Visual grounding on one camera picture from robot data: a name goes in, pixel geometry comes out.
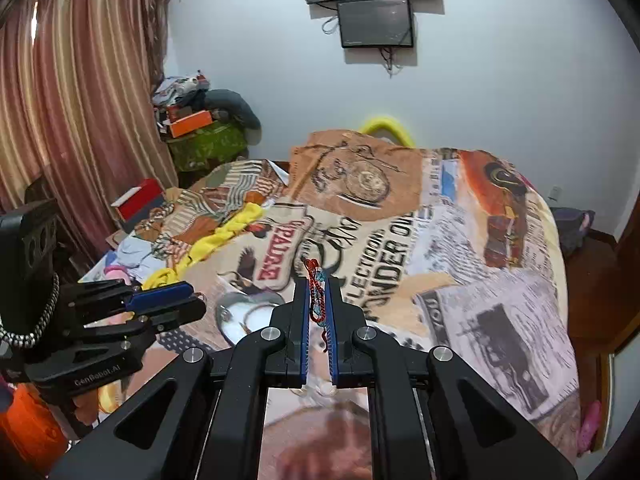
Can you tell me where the striped brown curtain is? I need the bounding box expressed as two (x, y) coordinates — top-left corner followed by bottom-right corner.
(0, 0), (179, 271)

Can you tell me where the black wall cable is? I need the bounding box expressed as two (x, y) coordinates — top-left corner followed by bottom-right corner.
(379, 47), (402, 79)

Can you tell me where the heap of pastel clothes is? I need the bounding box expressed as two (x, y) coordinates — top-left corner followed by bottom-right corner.
(102, 230), (167, 282)

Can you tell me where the red and white box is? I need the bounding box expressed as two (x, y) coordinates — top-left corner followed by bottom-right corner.
(111, 178), (166, 221)

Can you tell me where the small black wall monitor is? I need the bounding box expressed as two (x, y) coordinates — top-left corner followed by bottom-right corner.
(336, 0), (416, 49)

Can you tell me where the yellow hoop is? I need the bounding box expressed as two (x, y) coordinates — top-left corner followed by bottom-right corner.
(361, 116), (416, 149)

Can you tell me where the orange plastic object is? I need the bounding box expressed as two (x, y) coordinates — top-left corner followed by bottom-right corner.
(0, 384), (69, 477)

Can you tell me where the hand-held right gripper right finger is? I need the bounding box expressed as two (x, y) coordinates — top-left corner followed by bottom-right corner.
(326, 278), (591, 480)

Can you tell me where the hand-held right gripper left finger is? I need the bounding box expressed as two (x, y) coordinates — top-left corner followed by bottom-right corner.
(50, 279), (313, 480)

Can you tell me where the pink slipper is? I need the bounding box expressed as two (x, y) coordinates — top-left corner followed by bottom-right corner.
(577, 400), (602, 457)

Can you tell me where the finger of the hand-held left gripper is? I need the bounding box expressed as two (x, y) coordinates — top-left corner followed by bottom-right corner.
(60, 280), (195, 325)
(74, 296), (207, 362)

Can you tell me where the black and white wrist cord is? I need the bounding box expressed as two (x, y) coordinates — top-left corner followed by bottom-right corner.
(0, 273), (60, 349)

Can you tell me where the red braided bracelet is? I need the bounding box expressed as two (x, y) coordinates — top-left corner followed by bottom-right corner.
(301, 257), (334, 356)

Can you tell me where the yellow braided cloth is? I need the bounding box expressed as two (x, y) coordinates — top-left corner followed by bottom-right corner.
(142, 202), (266, 292)

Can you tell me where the dark purple bag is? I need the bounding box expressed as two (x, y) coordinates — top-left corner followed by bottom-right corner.
(552, 207), (596, 257)

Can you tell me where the pile of clothes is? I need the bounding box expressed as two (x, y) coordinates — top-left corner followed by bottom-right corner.
(152, 70), (211, 111)

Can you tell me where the printed blanket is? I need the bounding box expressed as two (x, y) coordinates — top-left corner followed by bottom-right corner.
(80, 130), (583, 480)

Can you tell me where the orange box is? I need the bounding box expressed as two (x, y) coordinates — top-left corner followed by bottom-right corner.
(169, 111), (212, 139)

